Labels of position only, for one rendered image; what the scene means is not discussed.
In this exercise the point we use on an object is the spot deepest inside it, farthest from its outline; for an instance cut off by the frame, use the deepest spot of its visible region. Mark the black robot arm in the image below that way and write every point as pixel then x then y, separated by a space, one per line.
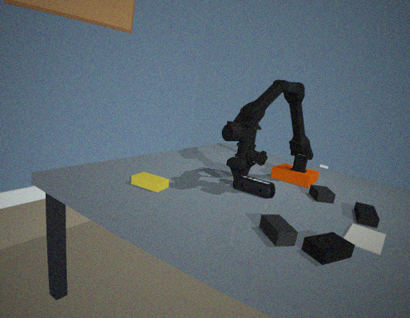
pixel 243 128

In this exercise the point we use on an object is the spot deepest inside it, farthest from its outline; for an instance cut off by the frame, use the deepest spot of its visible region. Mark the white flat rectangular board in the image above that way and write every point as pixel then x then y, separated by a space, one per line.
pixel 365 238

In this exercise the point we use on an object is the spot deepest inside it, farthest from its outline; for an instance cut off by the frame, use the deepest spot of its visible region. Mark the yellow rectangular block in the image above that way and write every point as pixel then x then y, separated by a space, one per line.
pixel 149 181

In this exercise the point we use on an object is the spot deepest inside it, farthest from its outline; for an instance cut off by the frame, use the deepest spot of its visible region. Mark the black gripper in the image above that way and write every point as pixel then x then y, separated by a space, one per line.
pixel 240 165

